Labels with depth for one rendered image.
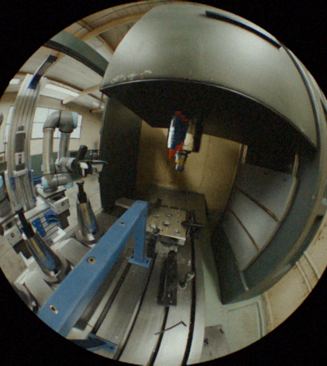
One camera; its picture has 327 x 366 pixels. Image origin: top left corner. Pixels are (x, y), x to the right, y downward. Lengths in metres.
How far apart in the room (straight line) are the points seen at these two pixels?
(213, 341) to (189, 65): 1.00
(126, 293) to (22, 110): 1.30
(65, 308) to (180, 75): 0.38
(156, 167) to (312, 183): 1.57
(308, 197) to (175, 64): 0.54
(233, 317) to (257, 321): 0.25
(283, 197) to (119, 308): 0.72
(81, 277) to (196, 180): 1.54
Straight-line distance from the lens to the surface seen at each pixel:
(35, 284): 0.24
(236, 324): 0.99
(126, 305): 0.50
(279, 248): 0.57
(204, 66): 0.26
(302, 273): 0.89
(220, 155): 1.60
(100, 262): 0.19
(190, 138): 0.43
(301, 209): 0.52
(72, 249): 0.24
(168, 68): 0.25
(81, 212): 0.21
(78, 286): 0.18
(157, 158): 1.55
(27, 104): 1.19
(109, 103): 1.05
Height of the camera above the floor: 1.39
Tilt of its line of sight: 17 degrees down
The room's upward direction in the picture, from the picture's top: 8 degrees clockwise
